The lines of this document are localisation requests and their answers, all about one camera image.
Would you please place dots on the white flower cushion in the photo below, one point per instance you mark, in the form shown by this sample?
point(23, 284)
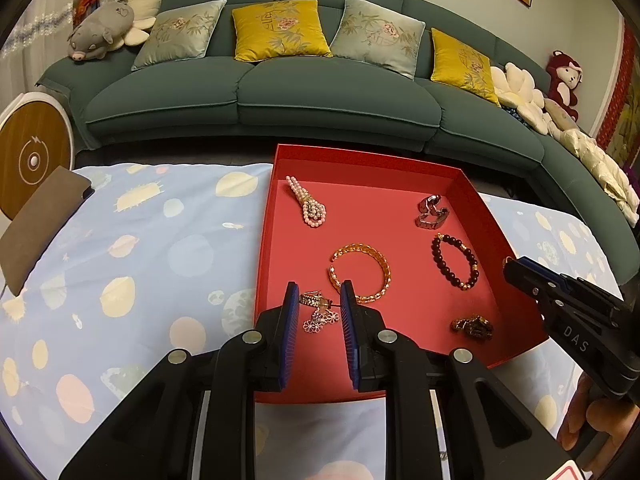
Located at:
point(517, 90)

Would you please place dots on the red monkey plush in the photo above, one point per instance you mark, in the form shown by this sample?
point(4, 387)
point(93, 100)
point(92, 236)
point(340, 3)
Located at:
point(562, 75)

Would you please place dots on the yellow embroidered cushion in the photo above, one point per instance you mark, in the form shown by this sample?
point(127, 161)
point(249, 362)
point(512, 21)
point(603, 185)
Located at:
point(460, 67)
point(280, 27)

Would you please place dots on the brown mat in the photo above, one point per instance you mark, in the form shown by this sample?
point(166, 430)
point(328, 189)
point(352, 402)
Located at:
point(40, 220)

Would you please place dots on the gold cuff bangle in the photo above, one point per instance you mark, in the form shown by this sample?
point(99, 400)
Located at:
point(386, 275)

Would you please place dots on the grey embroidered cushion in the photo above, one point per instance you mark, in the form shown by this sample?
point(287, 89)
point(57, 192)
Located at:
point(377, 35)
point(180, 32)

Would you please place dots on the beige plush toy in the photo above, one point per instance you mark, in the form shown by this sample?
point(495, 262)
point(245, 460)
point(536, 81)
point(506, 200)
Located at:
point(560, 115)

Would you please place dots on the silver tinsel garland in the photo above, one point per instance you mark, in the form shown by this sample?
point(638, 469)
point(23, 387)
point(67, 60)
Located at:
point(35, 25)

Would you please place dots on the white round wooden-top stool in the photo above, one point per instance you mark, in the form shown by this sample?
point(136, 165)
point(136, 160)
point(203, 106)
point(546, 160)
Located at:
point(35, 150)

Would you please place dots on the beige quilt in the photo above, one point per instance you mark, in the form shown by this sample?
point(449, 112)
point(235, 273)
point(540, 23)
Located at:
point(595, 160)

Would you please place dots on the red wall hanging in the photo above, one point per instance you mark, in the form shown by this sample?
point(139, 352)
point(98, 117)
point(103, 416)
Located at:
point(620, 85)

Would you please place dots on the green sofa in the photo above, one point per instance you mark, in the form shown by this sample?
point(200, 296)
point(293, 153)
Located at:
point(325, 95)

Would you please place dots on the person's right hand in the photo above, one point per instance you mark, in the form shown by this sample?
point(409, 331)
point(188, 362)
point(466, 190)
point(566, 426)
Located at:
point(607, 420)

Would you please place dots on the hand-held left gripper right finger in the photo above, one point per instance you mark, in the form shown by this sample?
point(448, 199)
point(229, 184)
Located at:
point(350, 340)

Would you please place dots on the red cardboard box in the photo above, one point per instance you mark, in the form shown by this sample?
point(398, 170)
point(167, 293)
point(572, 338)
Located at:
point(410, 240)

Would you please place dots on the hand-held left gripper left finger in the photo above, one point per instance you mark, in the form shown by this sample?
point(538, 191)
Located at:
point(291, 340)

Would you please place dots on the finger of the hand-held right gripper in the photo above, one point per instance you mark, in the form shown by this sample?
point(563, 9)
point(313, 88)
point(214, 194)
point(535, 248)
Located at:
point(585, 287)
point(527, 275)

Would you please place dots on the blue printed blanket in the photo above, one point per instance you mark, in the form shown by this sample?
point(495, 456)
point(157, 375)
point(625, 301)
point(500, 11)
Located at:
point(150, 260)

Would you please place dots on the blue patterned cloth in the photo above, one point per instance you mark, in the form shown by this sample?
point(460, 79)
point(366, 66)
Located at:
point(510, 112)

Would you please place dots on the grey pig plush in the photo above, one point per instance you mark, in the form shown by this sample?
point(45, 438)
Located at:
point(102, 27)

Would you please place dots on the silver wristwatch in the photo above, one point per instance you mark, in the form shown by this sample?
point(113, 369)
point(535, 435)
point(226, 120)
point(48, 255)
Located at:
point(432, 220)

